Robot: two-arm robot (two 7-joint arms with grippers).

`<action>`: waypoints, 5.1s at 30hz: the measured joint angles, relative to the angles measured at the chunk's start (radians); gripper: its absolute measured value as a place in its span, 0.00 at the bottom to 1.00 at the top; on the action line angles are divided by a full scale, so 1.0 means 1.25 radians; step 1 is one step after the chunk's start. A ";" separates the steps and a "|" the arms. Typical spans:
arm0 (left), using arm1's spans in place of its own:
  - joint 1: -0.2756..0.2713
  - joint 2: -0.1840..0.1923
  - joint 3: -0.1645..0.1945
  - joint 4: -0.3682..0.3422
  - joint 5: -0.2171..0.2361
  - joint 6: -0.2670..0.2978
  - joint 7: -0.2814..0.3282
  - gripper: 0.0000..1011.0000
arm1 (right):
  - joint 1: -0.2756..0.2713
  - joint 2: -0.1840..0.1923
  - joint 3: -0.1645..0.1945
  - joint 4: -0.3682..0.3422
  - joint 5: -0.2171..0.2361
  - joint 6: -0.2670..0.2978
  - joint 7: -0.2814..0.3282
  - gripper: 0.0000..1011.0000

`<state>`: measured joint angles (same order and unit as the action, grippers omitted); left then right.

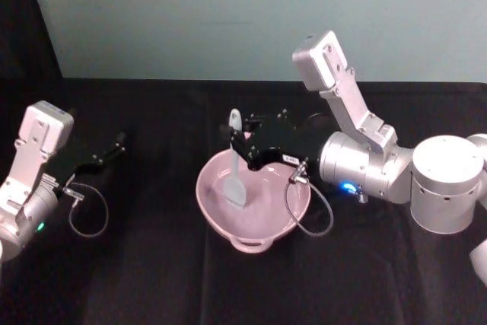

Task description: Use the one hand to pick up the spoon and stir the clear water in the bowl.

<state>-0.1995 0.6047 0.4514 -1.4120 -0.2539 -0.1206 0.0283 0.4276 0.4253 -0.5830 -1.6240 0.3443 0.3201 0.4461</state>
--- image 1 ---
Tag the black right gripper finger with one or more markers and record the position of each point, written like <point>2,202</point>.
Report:
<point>243,150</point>
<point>243,126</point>

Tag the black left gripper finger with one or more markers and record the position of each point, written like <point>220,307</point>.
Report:
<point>102,162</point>
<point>116,143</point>

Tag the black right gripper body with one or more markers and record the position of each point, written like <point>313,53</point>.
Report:
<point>283,138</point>

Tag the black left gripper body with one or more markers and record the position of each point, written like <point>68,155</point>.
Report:
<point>62,165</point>

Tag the grey spoon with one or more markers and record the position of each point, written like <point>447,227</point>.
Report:
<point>234,188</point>

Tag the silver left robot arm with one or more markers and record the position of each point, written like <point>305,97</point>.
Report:
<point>28,173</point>

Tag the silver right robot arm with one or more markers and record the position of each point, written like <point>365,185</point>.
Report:
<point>380,165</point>

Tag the black table cloth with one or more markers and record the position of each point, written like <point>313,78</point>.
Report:
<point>160,279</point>

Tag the dark curtain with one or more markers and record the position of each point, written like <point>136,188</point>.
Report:
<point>23,20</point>

